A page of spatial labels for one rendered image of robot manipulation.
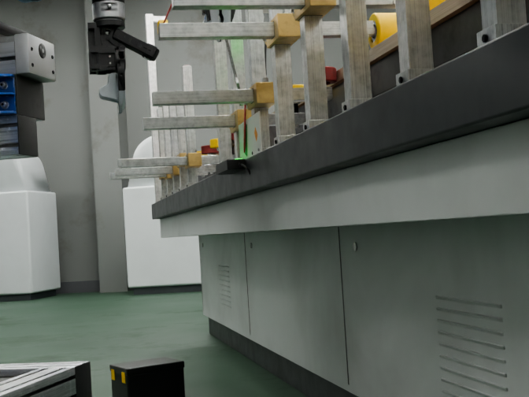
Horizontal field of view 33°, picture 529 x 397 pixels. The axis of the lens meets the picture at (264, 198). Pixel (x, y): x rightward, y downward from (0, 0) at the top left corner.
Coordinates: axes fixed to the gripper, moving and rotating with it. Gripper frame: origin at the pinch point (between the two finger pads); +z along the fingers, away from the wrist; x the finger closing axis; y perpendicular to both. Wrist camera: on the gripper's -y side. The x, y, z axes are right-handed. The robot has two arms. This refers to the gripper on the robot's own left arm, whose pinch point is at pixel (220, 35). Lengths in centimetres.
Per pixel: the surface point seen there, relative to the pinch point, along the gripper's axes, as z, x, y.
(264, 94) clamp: 16.5, -3.2, -13.3
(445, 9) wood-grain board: 12, -1, -77
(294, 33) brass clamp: 7.9, 3.9, -37.3
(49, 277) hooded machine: 81, -186, 688
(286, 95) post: 19.7, 2.1, -30.3
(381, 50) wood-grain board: 12.4, -11.9, -45.9
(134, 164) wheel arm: 21, -27, 115
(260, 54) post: 5.6, -6.7, -6.9
